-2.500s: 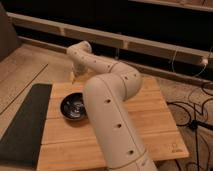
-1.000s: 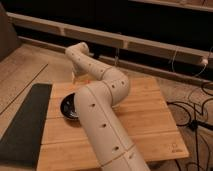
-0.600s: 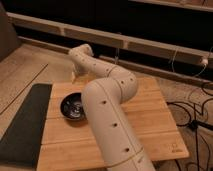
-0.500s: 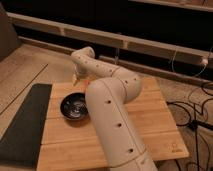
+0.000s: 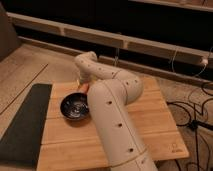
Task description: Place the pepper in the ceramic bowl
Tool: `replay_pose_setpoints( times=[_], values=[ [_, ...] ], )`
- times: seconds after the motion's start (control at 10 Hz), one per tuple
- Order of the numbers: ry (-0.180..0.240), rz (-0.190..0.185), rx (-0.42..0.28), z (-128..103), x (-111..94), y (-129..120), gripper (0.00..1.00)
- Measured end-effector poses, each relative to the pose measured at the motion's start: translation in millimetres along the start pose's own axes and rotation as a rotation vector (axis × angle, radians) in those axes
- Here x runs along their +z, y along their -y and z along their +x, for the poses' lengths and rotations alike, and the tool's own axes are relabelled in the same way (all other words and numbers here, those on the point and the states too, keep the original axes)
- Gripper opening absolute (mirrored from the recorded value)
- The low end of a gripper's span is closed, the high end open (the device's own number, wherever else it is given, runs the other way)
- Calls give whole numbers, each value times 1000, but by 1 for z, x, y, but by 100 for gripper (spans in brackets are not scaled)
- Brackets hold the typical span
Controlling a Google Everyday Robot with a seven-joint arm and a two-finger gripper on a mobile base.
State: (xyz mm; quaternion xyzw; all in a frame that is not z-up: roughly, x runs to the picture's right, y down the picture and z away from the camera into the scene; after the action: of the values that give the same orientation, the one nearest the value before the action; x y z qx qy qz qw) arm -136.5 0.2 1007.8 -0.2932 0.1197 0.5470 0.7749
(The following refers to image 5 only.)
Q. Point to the white wall adapter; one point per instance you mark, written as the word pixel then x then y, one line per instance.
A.
pixel 204 61

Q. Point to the orange pepper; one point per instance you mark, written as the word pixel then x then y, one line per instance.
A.
pixel 84 88

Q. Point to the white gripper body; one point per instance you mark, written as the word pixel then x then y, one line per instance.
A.
pixel 86 78

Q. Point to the dark green mat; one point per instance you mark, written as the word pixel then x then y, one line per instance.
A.
pixel 21 141

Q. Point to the wooden cutting board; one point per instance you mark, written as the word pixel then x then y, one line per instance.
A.
pixel 75 146

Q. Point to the dark ceramic bowl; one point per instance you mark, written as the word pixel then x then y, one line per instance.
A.
pixel 75 107

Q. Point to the grey couch corner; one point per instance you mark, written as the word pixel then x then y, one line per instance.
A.
pixel 9 40

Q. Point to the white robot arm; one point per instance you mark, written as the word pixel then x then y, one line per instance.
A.
pixel 107 101

